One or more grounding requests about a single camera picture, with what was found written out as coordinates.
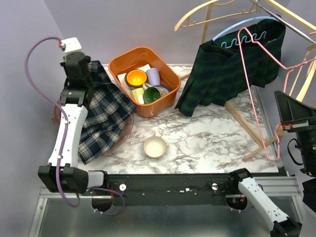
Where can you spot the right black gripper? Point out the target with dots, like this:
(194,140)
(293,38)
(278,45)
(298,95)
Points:
(290,111)

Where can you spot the navy plaid skirt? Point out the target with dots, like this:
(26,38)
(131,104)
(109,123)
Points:
(108,112)

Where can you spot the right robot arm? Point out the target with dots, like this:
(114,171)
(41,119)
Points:
(279,223)

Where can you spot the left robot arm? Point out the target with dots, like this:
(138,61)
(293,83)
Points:
(62,172)

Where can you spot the dark green plaid skirt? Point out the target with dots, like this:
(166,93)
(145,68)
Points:
(225,67)

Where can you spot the beige empty hanger left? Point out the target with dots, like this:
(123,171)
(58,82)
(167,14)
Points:
(214,10)

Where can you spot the wooden clothes rack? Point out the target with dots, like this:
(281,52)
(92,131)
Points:
(258,138)

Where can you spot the green cup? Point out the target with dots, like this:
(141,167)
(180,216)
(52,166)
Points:
(151,94)

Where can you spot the small white ceramic bowl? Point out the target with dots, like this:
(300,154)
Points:
(154,147)

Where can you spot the orange plastic bin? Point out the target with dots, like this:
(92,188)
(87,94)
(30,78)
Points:
(137,58)

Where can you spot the lavender cup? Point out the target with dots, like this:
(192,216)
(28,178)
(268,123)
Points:
(153,76)

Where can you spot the orange bowl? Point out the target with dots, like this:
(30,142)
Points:
(136,78)

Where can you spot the white paper sheet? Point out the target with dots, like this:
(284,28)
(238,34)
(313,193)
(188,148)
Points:
(122,80)

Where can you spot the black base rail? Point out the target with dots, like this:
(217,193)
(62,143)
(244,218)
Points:
(175,189)

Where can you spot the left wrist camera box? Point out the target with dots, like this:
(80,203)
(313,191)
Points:
(70,45)

